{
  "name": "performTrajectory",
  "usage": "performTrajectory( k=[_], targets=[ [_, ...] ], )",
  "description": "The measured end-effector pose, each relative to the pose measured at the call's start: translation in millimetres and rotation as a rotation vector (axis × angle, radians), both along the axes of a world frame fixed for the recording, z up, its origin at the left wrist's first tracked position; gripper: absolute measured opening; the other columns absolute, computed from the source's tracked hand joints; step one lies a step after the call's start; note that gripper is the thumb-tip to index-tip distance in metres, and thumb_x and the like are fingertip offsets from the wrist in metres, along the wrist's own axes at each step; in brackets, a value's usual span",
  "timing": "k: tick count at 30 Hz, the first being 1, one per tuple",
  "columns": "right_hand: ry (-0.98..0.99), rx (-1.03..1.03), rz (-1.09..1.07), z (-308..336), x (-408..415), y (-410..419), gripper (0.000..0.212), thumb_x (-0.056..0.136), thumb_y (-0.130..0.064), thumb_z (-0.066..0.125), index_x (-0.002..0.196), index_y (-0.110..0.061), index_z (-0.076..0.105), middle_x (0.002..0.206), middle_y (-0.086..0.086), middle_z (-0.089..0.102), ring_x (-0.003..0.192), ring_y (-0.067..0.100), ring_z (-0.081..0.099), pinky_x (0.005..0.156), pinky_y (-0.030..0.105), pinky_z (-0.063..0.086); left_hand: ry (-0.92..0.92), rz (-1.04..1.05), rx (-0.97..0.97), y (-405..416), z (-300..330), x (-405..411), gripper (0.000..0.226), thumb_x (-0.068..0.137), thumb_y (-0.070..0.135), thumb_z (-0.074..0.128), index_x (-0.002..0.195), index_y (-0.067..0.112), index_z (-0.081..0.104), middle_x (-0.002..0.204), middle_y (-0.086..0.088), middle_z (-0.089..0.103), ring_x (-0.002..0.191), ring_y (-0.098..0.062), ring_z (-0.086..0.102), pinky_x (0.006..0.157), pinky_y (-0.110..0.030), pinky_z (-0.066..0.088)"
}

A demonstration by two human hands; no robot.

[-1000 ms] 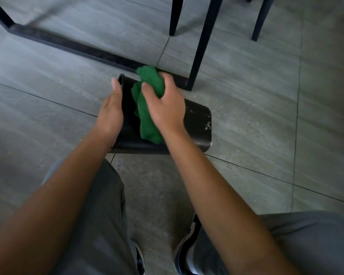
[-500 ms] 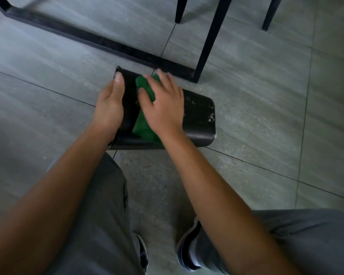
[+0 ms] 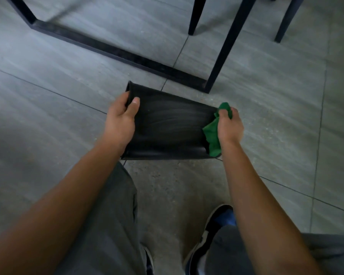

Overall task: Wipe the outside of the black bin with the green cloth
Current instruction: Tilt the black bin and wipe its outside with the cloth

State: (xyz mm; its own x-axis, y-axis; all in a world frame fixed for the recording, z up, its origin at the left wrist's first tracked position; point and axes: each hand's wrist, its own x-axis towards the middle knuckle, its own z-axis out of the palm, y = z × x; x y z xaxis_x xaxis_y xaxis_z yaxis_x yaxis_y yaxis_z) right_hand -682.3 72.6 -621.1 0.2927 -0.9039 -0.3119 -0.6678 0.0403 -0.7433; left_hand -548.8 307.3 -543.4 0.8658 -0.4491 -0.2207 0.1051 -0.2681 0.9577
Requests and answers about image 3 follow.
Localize person's right forearm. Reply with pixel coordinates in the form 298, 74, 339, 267
220, 139, 324, 275

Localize person's left hand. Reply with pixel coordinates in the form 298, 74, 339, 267
103, 92, 140, 149

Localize person's right hand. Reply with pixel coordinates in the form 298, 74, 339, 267
217, 107, 245, 146

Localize grey trousers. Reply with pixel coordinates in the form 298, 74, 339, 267
55, 162, 344, 275

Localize person's left forearm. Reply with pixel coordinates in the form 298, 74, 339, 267
0, 134, 126, 275

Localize black white blue sneaker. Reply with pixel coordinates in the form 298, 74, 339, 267
183, 205, 237, 275
143, 246, 154, 275

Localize black metal table frame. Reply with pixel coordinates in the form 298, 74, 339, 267
5, 0, 258, 94

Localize green cleaning cloth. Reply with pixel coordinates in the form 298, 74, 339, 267
202, 102, 233, 158

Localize black plastic bin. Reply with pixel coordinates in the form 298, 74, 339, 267
121, 81, 222, 161

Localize black chair leg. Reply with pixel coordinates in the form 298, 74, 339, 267
188, 0, 207, 36
274, 0, 307, 43

